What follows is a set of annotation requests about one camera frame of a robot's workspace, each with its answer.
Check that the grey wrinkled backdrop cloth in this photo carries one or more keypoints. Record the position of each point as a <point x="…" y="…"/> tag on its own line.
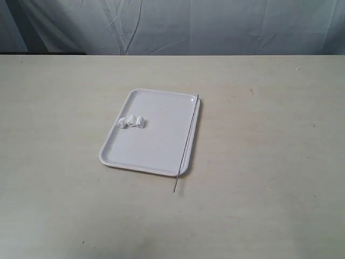
<point x="173" y="27"/>

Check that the white marshmallow tip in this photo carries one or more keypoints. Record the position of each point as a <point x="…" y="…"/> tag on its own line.
<point x="140" y="122"/>

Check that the white marshmallow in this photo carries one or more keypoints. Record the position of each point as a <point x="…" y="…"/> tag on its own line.
<point x="131" y="121"/>

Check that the thin metal skewer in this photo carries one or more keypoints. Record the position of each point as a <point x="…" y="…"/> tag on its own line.
<point x="185" y="146"/>

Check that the white marshmallow handle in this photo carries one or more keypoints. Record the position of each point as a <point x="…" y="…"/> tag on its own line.
<point x="122" y="123"/>

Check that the white rectangular plastic tray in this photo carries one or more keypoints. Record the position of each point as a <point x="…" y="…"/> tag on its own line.
<point x="157" y="148"/>

